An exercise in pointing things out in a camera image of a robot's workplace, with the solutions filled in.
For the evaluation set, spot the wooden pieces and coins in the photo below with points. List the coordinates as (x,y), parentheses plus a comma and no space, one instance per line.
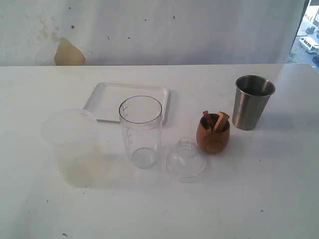
(219,124)

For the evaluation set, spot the brown wooden cup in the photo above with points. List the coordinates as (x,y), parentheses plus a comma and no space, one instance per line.
(212,142)

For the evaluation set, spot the stainless steel cup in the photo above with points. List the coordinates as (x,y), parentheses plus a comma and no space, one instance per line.
(252,95)

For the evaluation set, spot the clear plastic shaker body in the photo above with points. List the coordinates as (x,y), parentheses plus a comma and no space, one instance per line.
(141,123)

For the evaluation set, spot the clear plastic shaker lid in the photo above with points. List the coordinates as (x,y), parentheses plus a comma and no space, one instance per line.
(184,161)

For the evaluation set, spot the silver metal tray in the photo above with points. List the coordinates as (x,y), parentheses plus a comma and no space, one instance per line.
(106,98)

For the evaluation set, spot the translucent plastic cup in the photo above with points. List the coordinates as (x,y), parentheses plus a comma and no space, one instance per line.
(72,137)

